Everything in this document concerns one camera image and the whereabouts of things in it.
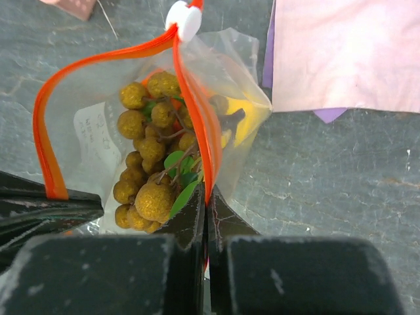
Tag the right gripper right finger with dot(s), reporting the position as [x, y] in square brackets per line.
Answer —
[255, 274]

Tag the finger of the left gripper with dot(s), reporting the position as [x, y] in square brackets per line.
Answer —
[26, 211]

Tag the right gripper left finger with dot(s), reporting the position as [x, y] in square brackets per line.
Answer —
[159, 273]

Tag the brown longan bunch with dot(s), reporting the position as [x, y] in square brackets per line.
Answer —
[161, 172]

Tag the clear zip top bag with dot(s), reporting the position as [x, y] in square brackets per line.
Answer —
[75, 113]

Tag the yellow orange fruit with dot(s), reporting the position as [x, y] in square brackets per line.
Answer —
[246, 116]

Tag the orange persimmon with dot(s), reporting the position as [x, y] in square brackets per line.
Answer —
[164, 105]

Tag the purple cloth underneath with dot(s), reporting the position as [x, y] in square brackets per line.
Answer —
[326, 115]

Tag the pink plastic basket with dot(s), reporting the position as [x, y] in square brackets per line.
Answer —
[81, 9]

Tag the pink cloth with lettering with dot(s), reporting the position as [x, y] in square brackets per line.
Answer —
[346, 54]

